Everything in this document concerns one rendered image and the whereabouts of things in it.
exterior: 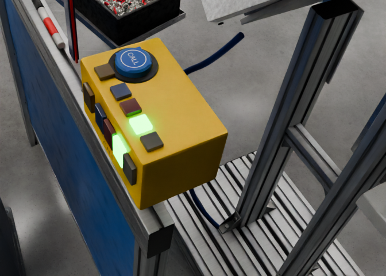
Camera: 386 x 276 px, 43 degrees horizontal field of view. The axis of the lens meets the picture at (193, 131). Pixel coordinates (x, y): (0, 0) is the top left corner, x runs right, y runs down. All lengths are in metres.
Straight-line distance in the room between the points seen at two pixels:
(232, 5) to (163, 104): 0.37
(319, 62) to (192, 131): 0.60
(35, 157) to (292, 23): 1.38
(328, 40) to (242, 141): 0.94
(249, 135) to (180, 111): 1.41
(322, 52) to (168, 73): 0.54
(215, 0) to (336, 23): 0.26
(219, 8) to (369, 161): 0.40
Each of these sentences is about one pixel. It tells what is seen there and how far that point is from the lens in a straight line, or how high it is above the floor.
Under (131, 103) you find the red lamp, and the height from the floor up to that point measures 1.08.
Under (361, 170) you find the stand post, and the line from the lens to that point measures 1.00.
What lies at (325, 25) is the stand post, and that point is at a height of 0.90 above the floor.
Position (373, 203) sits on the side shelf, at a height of 0.86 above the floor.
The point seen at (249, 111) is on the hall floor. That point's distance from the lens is 1.98.
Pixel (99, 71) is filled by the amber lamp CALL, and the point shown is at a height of 1.08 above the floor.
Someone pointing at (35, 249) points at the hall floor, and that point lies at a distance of 1.62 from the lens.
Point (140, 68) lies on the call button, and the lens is 0.53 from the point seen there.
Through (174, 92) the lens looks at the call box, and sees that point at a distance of 0.52.
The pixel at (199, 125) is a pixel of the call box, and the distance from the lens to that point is 0.49.
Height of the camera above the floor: 1.45
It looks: 51 degrees down
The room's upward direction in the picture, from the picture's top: 11 degrees clockwise
